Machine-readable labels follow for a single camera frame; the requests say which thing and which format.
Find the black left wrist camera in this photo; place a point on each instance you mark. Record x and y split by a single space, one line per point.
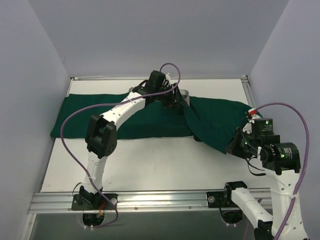
158 79

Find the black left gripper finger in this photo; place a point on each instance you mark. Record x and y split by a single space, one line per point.
173 108
180 100

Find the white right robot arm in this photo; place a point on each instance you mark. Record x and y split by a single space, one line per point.
281 164

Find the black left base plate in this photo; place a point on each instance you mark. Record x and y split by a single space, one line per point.
79 203

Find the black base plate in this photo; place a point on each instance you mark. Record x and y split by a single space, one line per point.
79 203
218 199

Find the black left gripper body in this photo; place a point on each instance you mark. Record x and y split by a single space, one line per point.
173 100

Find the aluminium frame rail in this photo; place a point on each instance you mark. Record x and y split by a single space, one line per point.
127 202

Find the green surgical drape cloth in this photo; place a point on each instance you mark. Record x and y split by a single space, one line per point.
214 121

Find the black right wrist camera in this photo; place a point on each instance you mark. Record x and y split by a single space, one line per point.
263 128

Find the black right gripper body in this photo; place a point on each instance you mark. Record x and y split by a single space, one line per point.
235 142

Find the metal mesh instrument tray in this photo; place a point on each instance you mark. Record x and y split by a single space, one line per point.
185 95

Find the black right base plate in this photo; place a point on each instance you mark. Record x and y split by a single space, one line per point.
218 199

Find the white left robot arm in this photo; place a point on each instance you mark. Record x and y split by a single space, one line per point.
101 136

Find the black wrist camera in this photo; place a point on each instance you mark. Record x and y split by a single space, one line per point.
158 79
263 128

